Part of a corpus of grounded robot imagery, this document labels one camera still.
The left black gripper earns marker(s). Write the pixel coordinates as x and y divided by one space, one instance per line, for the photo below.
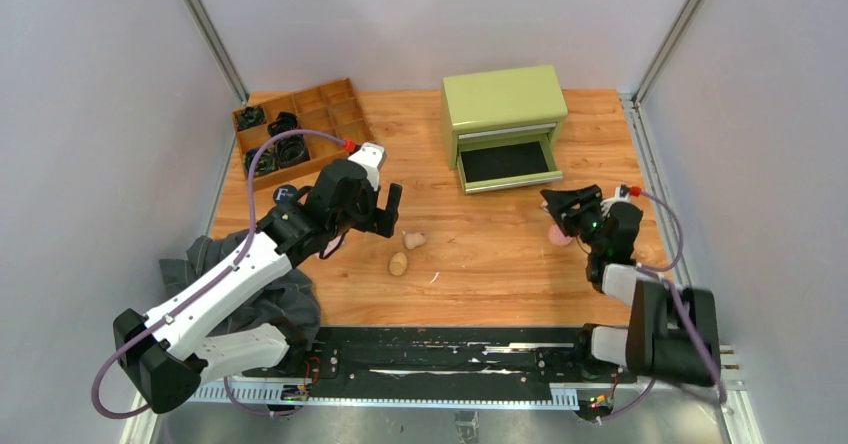
382 221

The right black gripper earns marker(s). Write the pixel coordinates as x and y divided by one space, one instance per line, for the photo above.
588 199

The green metal drawer box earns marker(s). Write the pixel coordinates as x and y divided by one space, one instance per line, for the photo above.
500 127

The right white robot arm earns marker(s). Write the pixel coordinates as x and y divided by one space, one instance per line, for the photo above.
672 331

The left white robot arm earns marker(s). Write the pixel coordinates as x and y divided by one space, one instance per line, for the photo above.
168 353

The pink round powder puff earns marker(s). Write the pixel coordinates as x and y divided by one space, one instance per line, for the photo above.
557 237

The pink rectangular card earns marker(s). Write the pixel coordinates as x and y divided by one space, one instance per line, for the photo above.
332 247

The round navy compact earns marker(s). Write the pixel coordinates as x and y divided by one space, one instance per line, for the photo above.
285 194

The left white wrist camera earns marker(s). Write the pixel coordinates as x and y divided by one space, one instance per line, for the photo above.
371 157

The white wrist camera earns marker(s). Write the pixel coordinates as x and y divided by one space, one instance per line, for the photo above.
371 157
620 194

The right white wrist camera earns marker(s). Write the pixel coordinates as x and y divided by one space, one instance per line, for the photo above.
620 194

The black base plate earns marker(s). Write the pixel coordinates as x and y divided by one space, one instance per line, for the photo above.
453 364

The left aluminium frame post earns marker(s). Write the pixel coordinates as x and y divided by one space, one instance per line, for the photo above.
215 44

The aluminium frame post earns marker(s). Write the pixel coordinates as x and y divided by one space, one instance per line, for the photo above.
675 33
215 44

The right aluminium frame post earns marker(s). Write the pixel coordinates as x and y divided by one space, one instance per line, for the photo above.
675 33

